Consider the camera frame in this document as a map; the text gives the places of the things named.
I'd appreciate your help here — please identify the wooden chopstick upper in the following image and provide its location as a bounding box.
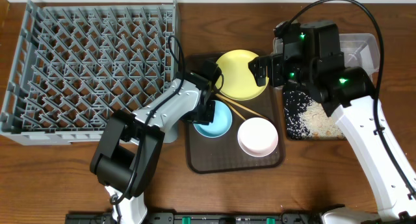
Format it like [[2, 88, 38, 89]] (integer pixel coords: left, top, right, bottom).
[[216, 94, 246, 121]]

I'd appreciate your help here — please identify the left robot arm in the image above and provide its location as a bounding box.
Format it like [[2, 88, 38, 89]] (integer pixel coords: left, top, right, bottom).
[[90, 60, 222, 223]]

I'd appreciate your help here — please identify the rice food waste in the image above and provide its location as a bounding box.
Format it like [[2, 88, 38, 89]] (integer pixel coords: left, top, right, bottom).
[[285, 90, 346, 140]]

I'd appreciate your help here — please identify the yellow plate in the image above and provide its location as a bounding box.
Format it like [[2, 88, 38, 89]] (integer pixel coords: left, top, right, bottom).
[[216, 49, 267, 101]]

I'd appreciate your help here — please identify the black waste tray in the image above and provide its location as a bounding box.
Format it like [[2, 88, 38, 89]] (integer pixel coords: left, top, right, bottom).
[[281, 82, 347, 141]]

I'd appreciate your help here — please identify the grey dishwasher rack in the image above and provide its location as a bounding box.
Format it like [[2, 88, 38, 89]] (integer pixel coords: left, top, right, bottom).
[[1, 1, 180, 145]]

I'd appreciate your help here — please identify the pink bowl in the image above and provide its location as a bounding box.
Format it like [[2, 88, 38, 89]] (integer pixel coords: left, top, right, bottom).
[[237, 118, 279, 158]]

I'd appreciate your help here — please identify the wooden chopstick lower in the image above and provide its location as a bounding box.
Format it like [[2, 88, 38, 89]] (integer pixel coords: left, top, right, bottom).
[[215, 93, 268, 119]]

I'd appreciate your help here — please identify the brown serving tray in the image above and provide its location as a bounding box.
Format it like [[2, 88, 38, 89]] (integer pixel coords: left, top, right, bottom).
[[181, 49, 285, 173]]

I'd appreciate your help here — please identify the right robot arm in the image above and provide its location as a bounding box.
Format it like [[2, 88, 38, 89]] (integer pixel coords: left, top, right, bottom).
[[248, 21, 415, 223]]

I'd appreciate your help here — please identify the clear plastic bin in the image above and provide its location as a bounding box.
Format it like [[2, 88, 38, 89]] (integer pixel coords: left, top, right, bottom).
[[271, 33, 380, 80]]

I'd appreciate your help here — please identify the light blue bowl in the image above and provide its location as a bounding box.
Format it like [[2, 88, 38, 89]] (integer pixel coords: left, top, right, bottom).
[[194, 100, 233, 138]]

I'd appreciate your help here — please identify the wooden chopstick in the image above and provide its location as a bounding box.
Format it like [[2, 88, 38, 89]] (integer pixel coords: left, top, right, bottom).
[[215, 93, 268, 119], [216, 94, 246, 121]]

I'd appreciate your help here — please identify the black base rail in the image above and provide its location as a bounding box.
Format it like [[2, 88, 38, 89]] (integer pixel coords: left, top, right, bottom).
[[64, 204, 368, 224]]

